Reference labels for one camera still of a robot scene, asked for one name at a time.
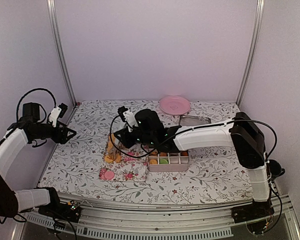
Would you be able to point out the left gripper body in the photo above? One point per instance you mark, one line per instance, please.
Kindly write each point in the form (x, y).
(55, 136)

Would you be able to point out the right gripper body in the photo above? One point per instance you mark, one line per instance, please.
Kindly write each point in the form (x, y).
(146, 139)

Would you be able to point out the metal tongs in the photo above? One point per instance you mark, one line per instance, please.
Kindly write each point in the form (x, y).
(112, 154)

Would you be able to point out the floral cookie tray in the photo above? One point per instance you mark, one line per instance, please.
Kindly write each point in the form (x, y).
(132, 168)

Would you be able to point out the compartment tin box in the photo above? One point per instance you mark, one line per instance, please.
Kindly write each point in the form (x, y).
(178, 162)

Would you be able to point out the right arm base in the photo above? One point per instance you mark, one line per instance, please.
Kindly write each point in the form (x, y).
(252, 211)

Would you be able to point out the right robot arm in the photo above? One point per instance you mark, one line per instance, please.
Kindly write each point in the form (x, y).
(239, 132)

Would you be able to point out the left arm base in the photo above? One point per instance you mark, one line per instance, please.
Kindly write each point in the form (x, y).
(69, 211)

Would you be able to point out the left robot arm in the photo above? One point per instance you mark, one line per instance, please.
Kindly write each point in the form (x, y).
(17, 136)

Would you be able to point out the round cream sandwich cookie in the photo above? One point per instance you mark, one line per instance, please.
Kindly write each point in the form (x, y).
(153, 161)

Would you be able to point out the green sandwich cookie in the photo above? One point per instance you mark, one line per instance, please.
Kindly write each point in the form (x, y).
(163, 161)

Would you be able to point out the pink round cookie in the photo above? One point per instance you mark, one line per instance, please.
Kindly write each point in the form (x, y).
(109, 175)

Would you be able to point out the pink plate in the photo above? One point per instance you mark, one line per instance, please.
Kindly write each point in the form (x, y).
(174, 105)

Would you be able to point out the metal tin lid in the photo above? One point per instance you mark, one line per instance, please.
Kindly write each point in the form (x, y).
(190, 120)

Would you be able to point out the floral tablecloth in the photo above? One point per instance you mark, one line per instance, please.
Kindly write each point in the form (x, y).
(214, 175)

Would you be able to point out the dark blue cup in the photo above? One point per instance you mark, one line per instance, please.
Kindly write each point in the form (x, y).
(275, 168)

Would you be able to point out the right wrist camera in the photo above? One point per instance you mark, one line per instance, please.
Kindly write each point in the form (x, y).
(127, 118)

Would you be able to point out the front aluminium rail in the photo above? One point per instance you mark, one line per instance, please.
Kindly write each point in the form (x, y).
(111, 220)

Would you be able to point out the left aluminium post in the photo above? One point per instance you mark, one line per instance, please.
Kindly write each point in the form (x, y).
(52, 13)

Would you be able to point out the aluminium post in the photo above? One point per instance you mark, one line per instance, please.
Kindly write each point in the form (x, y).
(52, 13)
(257, 25)

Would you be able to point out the right aluminium post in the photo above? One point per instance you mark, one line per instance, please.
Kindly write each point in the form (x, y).
(257, 25)

